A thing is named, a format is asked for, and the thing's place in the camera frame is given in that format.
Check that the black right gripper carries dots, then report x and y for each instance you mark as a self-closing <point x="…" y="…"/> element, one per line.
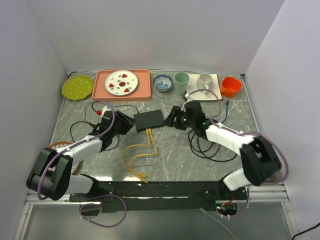
<point x="169" y="121"/>

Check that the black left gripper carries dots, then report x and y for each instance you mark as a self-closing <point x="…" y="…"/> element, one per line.
<point x="127" y="126"/>

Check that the black network switch box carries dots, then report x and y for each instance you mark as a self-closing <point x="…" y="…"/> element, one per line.
<point x="148" y="120"/>

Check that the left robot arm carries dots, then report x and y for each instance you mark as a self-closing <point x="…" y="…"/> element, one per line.
<point x="51" y="173"/>

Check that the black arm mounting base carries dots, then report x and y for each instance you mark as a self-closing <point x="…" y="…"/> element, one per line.
<point x="159" y="195"/>

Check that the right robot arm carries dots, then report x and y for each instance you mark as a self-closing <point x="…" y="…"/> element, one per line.
<point x="258" y="157"/>

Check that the pink plastic tray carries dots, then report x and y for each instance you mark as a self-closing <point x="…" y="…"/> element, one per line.
<point x="142" y="94"/>

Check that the white watermelon pattern plate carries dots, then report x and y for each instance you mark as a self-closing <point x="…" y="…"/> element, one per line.
<point x="121" y="83"/>

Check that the blue white patterned bowl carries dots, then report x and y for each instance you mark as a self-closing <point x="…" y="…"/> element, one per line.
<point x="162" y="83"/>

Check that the white square plate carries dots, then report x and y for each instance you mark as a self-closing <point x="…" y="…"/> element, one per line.
<point x="213" y="95"/>

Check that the pale green cup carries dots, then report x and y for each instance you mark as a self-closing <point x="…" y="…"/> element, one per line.
<point x="181" y="80"/>

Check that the white ceramic mug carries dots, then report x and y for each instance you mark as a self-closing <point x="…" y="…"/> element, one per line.
<point x="204" y="83"/>

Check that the green dotted plate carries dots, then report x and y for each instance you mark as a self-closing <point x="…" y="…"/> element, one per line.
<point x="77" y="88"/>

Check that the orange plastic bowl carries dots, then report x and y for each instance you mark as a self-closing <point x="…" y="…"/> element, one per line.
<point x="230" y="86"/>

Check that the brown petal pattern plate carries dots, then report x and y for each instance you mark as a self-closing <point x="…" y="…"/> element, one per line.
<point x="62" y="144"/>

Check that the aluminium frame rail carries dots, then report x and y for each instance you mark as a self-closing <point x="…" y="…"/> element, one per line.
<point x="263" y="193"/>

